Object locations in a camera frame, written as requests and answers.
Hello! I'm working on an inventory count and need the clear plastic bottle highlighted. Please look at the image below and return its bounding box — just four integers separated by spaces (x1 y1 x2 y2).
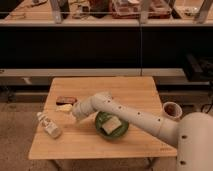
37 112 62 139

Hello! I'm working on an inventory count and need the white paper cup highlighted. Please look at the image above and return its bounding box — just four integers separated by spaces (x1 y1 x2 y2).
162 102 183 121

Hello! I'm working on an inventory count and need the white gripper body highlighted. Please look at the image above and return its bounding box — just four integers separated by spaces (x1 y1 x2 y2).
72 98 95 122

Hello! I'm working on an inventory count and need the yellow banana piece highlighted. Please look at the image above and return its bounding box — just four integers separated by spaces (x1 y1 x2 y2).
56 104 72 112

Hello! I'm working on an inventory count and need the red tray on shelf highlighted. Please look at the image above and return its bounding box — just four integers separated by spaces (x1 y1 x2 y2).
109 0 171 19

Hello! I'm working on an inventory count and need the black box on shelf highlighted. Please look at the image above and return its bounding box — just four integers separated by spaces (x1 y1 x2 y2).
183 54 213 82

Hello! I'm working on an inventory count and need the brown snack bar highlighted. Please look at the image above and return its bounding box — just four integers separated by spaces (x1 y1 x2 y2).
56 96 77 105

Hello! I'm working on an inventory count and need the wooden table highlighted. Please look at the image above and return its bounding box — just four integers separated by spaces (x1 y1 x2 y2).
28 77 177 161

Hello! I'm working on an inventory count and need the pale sponge block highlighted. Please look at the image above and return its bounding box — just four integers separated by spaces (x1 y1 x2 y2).
102 117 122 134

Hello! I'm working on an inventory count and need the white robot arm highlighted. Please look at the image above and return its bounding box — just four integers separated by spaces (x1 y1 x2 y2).
72 93 213 171

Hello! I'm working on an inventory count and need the green ceramic bowl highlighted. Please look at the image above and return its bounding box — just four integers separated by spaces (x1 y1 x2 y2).
95 112 129 140

